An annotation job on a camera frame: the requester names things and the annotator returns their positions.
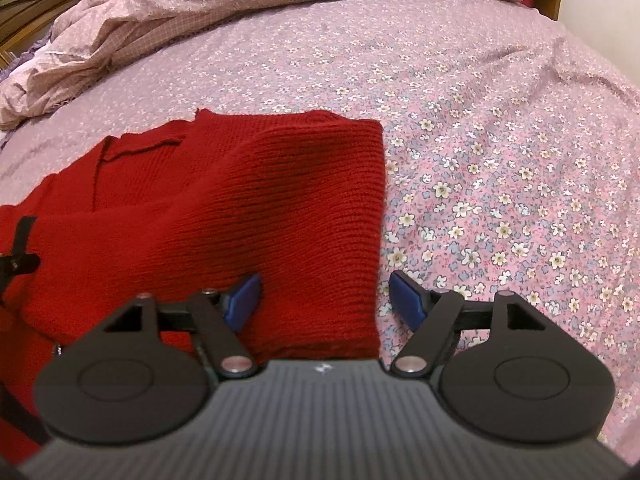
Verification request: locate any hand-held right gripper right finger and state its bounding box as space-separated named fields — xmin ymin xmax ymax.
xmin=389 ymin=270 xmax=551 ymax=377

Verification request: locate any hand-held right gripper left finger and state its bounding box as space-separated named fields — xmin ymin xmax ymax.
xmin=102 ymin=274 xmax=263 ymax=378

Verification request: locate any red knit sweater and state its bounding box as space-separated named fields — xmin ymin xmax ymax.
xmin=0 ymin=109 xmax=385 ymax=461

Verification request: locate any floral bedsheet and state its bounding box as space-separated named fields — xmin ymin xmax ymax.
xmin=0 ymin=0 xmax=640 ymax=466

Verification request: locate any purple ruffled cloth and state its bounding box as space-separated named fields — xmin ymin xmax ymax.
xmin=0 ymin=30 xmax=53 ymax=81

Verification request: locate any dark wooden cabinet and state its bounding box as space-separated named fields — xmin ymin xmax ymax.
xmin=0 ymin=0 xmax=86 ymax=63

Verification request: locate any black strap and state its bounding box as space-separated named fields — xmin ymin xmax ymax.
xmin=0 ymin=382 xmax=52 ymax=448
xmin=0 ymin=216 xmax=42 ymax=291

